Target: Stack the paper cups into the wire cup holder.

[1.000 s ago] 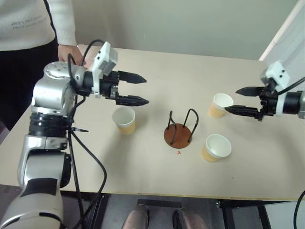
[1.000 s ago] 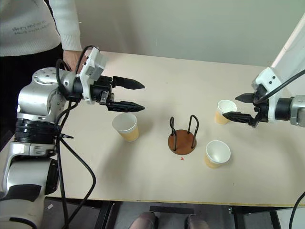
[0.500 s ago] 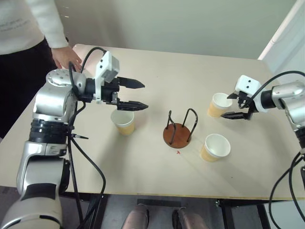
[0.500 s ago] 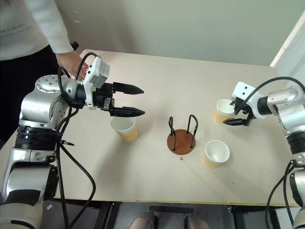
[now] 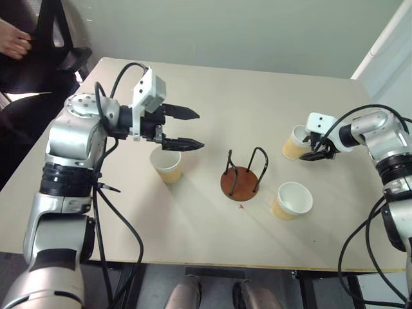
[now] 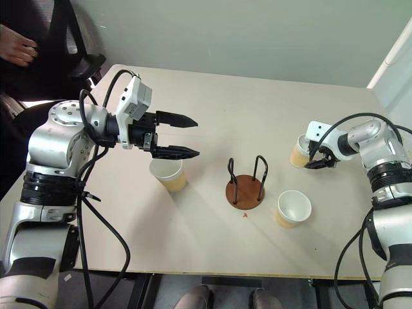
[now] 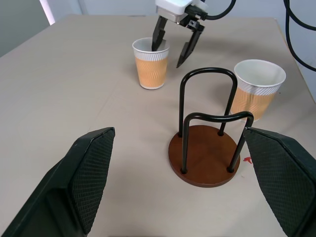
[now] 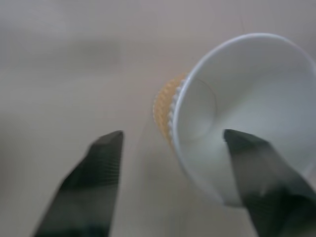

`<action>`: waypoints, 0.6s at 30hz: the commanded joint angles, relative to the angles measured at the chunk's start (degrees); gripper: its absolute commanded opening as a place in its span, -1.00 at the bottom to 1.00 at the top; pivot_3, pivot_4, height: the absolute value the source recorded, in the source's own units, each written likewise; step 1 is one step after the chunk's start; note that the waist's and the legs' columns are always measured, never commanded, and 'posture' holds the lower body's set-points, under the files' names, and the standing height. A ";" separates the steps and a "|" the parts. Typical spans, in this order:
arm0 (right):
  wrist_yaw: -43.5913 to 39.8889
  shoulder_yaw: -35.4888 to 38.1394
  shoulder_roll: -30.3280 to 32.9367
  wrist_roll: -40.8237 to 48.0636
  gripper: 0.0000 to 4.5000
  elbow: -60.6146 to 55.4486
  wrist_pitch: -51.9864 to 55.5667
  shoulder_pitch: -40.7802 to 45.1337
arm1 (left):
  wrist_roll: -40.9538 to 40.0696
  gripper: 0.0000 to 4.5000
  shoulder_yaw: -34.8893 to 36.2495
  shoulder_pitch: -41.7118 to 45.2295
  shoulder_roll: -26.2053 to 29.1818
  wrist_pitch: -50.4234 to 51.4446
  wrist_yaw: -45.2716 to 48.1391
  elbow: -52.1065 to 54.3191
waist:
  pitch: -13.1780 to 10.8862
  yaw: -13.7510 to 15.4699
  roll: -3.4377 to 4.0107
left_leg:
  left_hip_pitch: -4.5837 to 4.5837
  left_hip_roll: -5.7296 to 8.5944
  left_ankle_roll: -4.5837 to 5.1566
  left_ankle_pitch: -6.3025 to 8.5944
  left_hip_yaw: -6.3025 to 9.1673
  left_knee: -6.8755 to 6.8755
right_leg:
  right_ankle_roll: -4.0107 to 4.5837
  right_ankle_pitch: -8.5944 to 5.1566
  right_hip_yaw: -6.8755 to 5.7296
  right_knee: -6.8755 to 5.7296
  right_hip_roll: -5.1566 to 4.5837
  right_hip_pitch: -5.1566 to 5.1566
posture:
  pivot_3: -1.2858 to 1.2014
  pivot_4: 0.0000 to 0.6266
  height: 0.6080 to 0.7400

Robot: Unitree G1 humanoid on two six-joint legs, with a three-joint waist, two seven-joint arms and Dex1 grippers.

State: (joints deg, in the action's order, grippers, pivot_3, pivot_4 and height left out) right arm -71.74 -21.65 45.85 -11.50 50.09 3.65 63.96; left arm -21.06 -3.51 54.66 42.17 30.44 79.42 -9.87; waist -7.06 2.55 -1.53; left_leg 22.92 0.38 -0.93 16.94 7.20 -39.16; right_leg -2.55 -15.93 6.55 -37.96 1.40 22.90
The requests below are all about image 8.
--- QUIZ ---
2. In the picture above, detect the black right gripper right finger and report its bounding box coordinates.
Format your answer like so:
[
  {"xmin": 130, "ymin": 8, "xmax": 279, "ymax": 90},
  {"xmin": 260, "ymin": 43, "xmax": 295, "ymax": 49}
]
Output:
[{"xmin": 223, "ymin": 128, "xmax": 316, "ymax": 237}]

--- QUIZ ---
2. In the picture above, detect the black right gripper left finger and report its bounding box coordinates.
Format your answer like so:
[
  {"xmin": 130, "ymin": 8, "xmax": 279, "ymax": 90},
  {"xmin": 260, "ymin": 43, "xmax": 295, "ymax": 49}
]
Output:
[{"xmin": 33, "ymin": 130, "xmax": 124, "ymax": 237}]

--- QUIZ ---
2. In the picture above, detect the orange ribbed paper cup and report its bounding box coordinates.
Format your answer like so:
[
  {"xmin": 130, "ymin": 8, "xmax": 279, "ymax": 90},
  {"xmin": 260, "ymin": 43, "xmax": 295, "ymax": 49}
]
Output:
[{"xmin": 152, "ymin": 33, "xmax": 316, "ymax": 207}]

